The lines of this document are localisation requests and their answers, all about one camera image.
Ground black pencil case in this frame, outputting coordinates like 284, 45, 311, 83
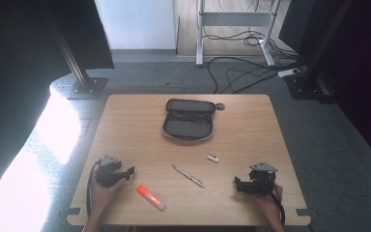
161, 98, 217, 142

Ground long black floor cable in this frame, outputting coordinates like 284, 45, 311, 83
206, 56, 303, 95

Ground white metal desk frame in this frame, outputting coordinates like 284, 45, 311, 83
195, 0, 283, 68

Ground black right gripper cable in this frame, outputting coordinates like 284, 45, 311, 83
261, 177, 286, 226

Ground orange highlighter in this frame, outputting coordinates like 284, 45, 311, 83
135, 184, 167, 212

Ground dark curtain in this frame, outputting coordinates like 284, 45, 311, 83
0, 0, 116, 211
278, 0, 371, 173

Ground white power strip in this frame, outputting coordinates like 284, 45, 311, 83
276, 68, 301, 79

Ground bundle of black cables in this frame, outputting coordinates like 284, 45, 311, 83
202, 27, 299, 60

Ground black metal stand with base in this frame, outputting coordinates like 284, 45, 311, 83
284, 0, 356, 101
41, 0, 109, 101

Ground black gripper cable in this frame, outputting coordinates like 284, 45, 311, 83
261, 177, 286, 226
85, 159, 101, 217

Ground silver pen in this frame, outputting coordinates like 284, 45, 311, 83
171, 163, 206, 189

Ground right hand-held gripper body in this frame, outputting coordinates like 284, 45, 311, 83
248, 161, 279, 196

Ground person's right hand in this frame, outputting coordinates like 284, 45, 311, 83
251, 183, 284, 218

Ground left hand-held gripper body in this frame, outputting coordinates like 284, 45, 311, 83
95, 154, 123, 189

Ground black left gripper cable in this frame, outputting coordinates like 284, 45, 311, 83
85, 159, 101, 217

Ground person's left hand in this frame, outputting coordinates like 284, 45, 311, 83
91, 178, 128, 211

